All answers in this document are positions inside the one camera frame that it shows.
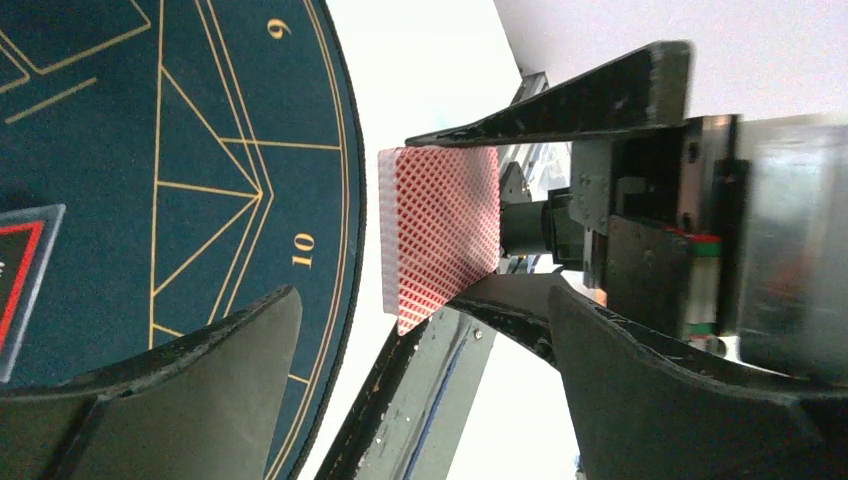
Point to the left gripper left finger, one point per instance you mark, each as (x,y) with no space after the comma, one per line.
(203,406)

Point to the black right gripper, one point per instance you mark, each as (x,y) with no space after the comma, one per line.
(653,221)

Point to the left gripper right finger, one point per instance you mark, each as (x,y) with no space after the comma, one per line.
(647,406)

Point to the red playing card deck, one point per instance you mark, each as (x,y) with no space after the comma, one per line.
(439,217)

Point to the red triangular marker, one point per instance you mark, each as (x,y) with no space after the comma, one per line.
(27,240)

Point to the round dark poker mat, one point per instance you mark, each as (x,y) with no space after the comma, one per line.
(206,152)

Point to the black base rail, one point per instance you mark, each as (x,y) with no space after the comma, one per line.
(409,415)

